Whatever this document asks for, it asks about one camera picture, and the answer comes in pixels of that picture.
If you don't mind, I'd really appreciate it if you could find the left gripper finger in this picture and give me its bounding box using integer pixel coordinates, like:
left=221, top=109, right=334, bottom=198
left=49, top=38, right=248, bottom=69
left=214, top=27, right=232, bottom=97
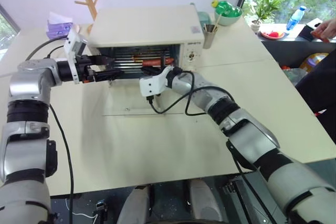
left=94, top=55, right=116, bottom=67
left=93, top=69, right=124, bottom=82

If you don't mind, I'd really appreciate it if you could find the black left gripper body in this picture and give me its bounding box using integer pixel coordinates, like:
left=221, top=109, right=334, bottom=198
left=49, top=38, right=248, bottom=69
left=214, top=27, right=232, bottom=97
left=75, top=54, right=97, bottom=83

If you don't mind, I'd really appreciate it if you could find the orange sausage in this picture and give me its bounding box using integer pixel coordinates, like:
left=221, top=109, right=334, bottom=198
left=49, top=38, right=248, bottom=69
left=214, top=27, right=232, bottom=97
left=311, top=30, right=330, bottom=44
left=142, top=58, right=175, bottom=67

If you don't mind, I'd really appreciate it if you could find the metal oven rack tray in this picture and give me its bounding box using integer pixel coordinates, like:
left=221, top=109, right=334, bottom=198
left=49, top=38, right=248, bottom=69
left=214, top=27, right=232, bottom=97
left=112, top=47, right=172, bottom=74

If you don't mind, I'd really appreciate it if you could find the glass toaster oven door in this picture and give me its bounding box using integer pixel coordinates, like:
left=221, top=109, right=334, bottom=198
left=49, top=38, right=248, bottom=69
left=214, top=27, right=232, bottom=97
left=101, top=76, right=186, bottom=118

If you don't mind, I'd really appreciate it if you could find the cream toaster oven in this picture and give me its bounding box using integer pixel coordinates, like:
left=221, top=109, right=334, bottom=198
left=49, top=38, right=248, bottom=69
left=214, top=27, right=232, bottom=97
left=88, top=5, right=205, bottom=83

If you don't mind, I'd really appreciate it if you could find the person's bare hand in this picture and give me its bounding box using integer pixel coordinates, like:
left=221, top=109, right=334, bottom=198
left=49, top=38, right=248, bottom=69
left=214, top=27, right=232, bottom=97
left=313, top=16, right=336, bottom=40

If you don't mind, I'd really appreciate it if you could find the purple tissue pack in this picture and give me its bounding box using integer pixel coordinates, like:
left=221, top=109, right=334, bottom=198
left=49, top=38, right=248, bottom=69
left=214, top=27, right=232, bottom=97
left=45, top=11, right=75, bottom=39

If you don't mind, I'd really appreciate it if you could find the metal utensil cup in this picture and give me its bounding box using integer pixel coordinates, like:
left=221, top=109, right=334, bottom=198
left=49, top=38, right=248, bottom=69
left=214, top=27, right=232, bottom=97
left=203, top=24, right=217, bottom=50

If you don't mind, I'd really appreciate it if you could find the pale teal container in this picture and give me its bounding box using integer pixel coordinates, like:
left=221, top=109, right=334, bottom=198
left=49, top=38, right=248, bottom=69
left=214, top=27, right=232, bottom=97
left=197, top=11, right=213, bottom=26

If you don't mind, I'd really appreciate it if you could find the green bowl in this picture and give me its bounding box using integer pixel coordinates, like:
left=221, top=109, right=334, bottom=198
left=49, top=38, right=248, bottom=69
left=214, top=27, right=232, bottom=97
left=214, top=7, right=244, bottom=27

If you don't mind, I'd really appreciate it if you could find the green plastic bottle yellow cap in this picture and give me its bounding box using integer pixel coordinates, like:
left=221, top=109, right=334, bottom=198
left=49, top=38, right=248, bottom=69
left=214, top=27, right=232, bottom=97
left=212, top=0, right=243, bottom=18

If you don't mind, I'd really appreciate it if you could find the plate with red fruit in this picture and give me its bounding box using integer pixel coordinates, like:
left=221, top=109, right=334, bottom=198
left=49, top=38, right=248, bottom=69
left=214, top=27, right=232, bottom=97
left=260, top=29, right=286, bottom=40

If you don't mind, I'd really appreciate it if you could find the potted green plant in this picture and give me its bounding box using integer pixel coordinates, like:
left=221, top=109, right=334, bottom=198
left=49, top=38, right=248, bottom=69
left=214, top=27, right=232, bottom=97
left=248, top=0, right=280, bottom=35

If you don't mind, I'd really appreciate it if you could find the grey rounded shell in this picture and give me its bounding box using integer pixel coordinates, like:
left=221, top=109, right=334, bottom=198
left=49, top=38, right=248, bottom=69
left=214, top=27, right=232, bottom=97
left=122, top=186, right=155, bottom=224
left=188, top=178, right=224, bottom=224

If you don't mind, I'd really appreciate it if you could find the small black floor device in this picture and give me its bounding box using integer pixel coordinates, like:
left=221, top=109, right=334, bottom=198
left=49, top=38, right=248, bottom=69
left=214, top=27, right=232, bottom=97
left=92, top=200, right=109, bottom=224

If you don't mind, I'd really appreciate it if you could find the clear plastic bag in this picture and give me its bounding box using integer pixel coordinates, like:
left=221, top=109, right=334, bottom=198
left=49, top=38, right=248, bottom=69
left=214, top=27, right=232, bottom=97
left=281, top=65, right=310, bottom=86

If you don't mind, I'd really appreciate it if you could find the blue water bottle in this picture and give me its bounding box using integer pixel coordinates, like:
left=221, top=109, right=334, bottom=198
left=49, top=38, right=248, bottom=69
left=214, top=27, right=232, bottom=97
left=286, top=5, right=308, bottom=32

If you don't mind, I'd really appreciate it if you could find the black box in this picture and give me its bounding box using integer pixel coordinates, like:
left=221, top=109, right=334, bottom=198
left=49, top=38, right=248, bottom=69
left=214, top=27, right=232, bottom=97
left=300, top=17, right=324, bottom=42

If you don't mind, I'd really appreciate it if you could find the person's dark clothing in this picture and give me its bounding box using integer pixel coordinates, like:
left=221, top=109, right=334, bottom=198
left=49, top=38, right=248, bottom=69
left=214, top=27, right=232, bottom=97
left=295, top=50, right=336, bottom=137

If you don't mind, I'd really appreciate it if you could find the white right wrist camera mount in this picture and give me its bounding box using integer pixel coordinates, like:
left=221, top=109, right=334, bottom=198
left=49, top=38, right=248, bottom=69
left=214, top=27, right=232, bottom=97
left=139, top=66, right=176, bottom=97

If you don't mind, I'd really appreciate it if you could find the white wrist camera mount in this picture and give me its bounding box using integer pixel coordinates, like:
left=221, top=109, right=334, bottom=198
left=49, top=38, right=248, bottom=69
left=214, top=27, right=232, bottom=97
left=64, top=29, right=89, bottom=85
left=139, top=66, right=176, bottom=97

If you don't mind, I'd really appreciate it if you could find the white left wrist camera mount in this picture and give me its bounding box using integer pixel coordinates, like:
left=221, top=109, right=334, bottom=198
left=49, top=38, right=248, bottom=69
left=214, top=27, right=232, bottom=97
left=64, top=29, right=89, bottom=85

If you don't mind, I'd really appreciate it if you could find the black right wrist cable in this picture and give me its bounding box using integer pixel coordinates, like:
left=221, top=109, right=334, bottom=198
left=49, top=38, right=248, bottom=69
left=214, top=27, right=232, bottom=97
left=146, top=70, right=237, bottom=117

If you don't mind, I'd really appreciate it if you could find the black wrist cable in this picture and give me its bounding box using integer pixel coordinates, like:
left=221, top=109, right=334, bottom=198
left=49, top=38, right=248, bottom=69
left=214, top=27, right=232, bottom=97
left=146, top=70, right=237, bottom=117
left=46, top=46, right=66, bottom=58
left=25, top=37, right=70, bottom=62

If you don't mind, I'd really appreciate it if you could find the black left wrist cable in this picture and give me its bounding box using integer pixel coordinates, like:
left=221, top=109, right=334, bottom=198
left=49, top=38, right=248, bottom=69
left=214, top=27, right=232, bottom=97
left=46, top=46, right=66, bottom=58
left=25, top=37, right=70, bottom=62

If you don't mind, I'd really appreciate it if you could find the long black left arm cable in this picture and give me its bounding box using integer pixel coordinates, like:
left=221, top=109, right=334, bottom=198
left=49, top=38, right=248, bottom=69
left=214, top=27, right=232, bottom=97
left=48, top=103, right=75, bottom=224

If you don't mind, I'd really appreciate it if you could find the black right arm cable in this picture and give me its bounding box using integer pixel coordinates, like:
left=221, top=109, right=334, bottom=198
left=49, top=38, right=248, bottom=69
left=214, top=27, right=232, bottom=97
left=226, top=141, right=264, bottom=204

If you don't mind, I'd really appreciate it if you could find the thin white cable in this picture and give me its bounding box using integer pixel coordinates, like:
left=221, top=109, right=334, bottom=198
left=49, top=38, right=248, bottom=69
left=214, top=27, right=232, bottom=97
left=71, top=211, right=98, bottom=220

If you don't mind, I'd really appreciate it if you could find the black metal frame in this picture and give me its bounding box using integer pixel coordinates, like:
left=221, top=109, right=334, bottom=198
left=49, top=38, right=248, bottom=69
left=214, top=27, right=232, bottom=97
left=221, top=176, right=278, bottom=224

